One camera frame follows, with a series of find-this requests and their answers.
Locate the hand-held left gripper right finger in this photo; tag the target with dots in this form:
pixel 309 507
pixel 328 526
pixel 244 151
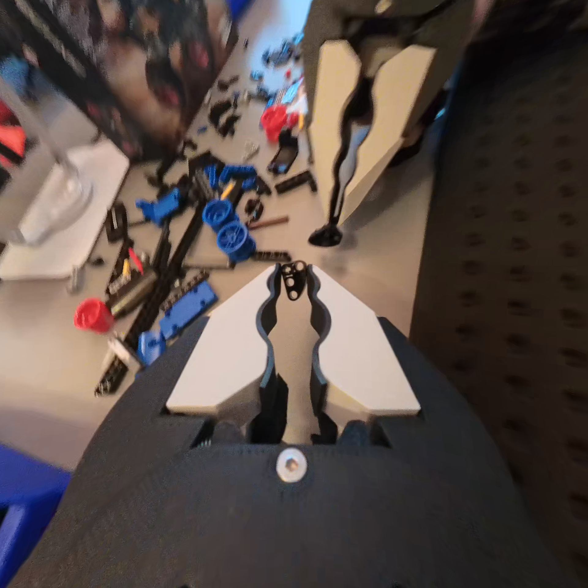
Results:
pixel 367 367

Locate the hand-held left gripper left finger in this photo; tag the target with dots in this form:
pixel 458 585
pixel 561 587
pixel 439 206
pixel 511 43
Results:
pixel 220 367

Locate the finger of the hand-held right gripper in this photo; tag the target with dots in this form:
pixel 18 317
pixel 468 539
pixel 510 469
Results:
pixel 395 101
pixel 328 115

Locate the black small oval beam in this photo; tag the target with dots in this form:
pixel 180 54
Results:
pixel 294 280

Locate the grey desk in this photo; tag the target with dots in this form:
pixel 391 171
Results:
pixel 376 275

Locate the clear bag of small pins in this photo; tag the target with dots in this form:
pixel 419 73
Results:
pixel 291 99

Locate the red wheel rim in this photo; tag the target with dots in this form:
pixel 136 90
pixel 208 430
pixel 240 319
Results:
pixel 275 121
pixel 92 317

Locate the black flat clip panel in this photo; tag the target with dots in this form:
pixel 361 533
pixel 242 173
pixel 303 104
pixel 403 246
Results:
pixel 282 156

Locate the blue rectangular panel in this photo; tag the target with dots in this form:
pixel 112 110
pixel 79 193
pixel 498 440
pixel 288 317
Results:
pixel 188 310

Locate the blue curved panel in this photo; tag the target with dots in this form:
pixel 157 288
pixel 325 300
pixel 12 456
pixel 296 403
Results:
pixel 150 348

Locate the black L-shaped beam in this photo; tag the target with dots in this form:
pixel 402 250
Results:
pixel 294 183

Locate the grey cross-hole T piece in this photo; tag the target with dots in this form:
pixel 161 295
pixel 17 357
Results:
pixel 250 150

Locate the dark grey nine-hole beam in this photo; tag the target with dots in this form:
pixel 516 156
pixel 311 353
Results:
pixel 188 287

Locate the scattered small pins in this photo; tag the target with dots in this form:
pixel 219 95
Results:
pixel 229 110

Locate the long black beam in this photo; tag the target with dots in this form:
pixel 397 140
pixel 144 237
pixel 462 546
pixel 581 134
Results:
pixel 160 285

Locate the blue L-shaped beam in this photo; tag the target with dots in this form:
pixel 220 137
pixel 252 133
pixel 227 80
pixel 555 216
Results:
pixel 239 174

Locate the black curved panel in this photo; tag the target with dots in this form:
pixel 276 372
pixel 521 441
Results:
pixel 133 294

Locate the black U-shaped connector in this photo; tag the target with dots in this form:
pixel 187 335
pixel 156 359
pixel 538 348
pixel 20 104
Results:
pixel 254 209

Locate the black five-hole beam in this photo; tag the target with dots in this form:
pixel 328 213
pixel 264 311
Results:
pixel 271 255

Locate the brown axle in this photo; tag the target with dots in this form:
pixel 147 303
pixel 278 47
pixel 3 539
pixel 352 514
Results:
pixel 268 223

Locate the yellow axle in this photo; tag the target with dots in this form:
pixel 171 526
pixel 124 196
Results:
pixel 228 190

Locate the blue wheel rim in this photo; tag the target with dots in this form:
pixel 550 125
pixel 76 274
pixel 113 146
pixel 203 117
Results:
pixel 219 213
pixel 235 241

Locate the blue folded panel piece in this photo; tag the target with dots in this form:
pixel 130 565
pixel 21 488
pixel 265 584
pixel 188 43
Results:
pixel 158 206

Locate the monster truck toy box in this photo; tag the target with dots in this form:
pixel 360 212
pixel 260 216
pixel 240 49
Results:
pixel 115 69

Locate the blue bin with square tag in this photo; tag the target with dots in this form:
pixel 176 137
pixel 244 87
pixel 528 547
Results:
pixel 27 505

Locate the black studded base plate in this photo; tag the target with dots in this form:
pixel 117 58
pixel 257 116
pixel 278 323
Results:
pixel 505 275

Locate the black frame piece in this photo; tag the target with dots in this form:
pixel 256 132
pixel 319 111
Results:
pixel 116 223

